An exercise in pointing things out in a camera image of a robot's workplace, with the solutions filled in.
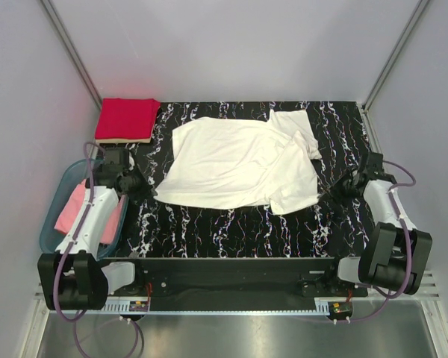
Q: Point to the folded red t shirt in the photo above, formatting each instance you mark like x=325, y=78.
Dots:
x=127, y=118

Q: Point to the black marble pattern mat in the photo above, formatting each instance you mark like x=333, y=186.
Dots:
x=155, y=230

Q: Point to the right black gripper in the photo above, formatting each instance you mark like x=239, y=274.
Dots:
x=336, y=186

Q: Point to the grey slotted cable duct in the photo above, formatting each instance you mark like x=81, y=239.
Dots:
x=140, y=306

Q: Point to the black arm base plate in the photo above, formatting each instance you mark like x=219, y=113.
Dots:
x=237, y=279

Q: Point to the left aluminium frame post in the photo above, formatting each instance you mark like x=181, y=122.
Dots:
x=72, y=52

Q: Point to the right aluminium frame post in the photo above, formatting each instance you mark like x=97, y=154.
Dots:
x=409, y=28

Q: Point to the aluminium frame post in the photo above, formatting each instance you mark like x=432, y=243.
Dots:
x=72, y=52
x=409, y=28

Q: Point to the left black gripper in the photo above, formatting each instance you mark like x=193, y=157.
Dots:
x=146, y=190

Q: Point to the teal plastic basket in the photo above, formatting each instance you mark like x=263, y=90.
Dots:
x=51, y=238

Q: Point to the white t shirt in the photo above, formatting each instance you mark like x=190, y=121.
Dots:
x=225, y=164

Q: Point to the pink t shirt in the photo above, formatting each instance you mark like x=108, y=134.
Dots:
x=70, y=212

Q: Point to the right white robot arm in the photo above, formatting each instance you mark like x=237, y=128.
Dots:
x=395, y=257

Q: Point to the folded beige t shirt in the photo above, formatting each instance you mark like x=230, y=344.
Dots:
x=122, y=140

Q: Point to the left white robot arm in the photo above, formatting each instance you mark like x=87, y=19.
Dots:
x=72, y=276

